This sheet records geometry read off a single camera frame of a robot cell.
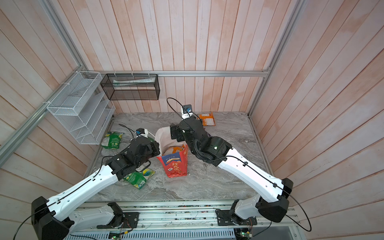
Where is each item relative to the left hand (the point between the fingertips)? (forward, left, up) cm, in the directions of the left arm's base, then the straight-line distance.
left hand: (160, 147), depth 76 cm
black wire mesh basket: (+50, +27, +2) cm, 56 cm away
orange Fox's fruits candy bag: (+7, -6, -13) cm, 16 cm away
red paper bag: (-6, -8, +1) cm, 10 cm away
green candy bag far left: (+17, +39, -19) cm, 46 cm away
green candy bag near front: (-10, +14, -19) cm, 25 cm away
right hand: (+2, -11, +16) cm, 20 cm away
